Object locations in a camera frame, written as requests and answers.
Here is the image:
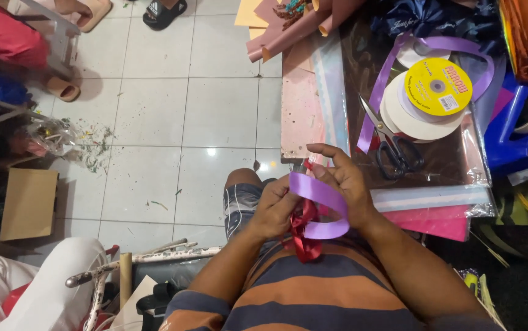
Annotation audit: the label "person's right hand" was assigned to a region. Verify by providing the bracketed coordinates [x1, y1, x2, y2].
[307, 143, 380, 231]

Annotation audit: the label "person's left hand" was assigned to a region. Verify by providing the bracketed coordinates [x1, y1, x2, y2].
[246, 174, 304, 242]

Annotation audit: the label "purple ribbon loop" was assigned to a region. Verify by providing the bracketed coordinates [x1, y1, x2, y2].
[289, 172, 351, 240]

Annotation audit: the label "red ribbon bow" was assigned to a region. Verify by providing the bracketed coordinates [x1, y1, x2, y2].
[285, 158, 324, 264]

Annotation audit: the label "person's patterned shorts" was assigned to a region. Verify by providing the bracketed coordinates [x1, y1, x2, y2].
[223, 168, 292, 244]

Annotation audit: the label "large white ribbon spool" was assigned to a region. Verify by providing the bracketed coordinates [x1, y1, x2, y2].
[379, 71, 468, 143]

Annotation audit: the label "stack of cellophane wrap packets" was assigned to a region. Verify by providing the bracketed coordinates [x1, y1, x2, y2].
[310, 14, 497, 242]

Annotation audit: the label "person's striped shirt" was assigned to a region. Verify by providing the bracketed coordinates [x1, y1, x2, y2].
[159, 239, 506, 331]

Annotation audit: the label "long purple ribbon strand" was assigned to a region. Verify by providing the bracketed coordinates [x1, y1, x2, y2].
[357, 34, 495, 154]

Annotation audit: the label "pink wooden table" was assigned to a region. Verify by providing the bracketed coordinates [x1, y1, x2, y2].
[281, 44, 330, 162]

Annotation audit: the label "yellow label ribbon spool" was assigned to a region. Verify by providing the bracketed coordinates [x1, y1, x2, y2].
[404, 57, 473, 117]

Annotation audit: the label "small white ribbon spool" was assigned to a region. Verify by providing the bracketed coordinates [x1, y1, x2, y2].
[395, 37, 451, 70]

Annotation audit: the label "black bag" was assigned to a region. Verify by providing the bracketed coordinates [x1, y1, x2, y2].
[135, 281, 183, 330]

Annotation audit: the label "brown cardboard tube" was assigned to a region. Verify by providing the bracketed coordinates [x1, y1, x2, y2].
[119, 252, 133, 310]

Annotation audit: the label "yellow packet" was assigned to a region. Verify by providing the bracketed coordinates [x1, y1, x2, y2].
[462, 270, 507, 330]

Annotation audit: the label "blue plastic stool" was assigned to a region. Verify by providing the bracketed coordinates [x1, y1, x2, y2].
[484, 74, 528, 169]

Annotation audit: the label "rolled pink paper sheets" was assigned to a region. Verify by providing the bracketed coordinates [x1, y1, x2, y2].
[246, 0, 367, 63]

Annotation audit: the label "brown and teal dried flowers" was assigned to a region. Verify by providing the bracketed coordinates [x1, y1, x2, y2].
[272, 0, 314, 31]

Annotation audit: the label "dark blue ribbon bows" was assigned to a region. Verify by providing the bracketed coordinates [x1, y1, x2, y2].
[370, 0, 506, 51]

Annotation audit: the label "orange paper sheet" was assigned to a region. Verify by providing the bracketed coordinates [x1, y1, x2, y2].
[235, 0, 270, 29]

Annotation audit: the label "clear plastic bag of scraps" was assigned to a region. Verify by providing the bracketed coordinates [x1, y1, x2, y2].
[24, 119, 80, 158]

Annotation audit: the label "beige sandal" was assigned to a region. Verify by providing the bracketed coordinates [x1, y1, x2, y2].
[45, 75, 81, 103]

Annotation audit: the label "brown cardboard box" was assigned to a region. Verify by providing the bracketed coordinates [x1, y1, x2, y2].
[0, 168, 59, 242]

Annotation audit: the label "grey plastic chair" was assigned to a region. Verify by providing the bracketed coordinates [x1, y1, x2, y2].
[13, 0, 82, 80]

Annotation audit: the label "red plastic stool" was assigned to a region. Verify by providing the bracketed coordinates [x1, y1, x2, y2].
[1, 282, 31, 319]

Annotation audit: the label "black handled scissors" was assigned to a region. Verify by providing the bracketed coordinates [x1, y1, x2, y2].
[358, 92, 425, 181]

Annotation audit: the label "white chipped metal frame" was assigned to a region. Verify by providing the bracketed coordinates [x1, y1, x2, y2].
[65, 238, 223, 331]

